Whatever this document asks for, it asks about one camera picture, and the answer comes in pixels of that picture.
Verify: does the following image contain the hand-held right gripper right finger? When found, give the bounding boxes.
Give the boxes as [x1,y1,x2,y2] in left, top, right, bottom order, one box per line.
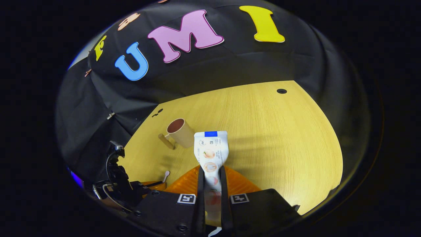
[219,165,301,237]

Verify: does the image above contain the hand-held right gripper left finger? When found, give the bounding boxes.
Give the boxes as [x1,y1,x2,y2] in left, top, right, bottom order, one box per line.
[131,165,207,237]

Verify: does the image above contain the white toothpaste tube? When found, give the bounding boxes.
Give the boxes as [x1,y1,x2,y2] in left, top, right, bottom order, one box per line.
[193,130,230,227]

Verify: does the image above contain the beige cup with wooden handle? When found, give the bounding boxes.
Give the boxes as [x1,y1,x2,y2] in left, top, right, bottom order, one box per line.
[158,118,195,150]

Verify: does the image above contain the black backdrop cloth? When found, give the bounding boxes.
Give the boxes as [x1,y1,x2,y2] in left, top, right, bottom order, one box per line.
[55,0,370,198]

